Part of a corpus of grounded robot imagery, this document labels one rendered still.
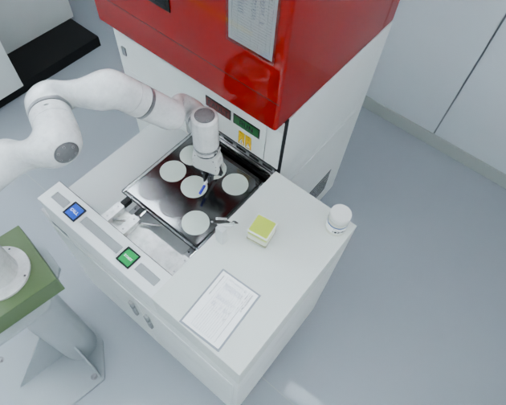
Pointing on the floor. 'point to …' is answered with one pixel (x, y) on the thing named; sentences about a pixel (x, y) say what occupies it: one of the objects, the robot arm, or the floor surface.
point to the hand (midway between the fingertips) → (208, 176)
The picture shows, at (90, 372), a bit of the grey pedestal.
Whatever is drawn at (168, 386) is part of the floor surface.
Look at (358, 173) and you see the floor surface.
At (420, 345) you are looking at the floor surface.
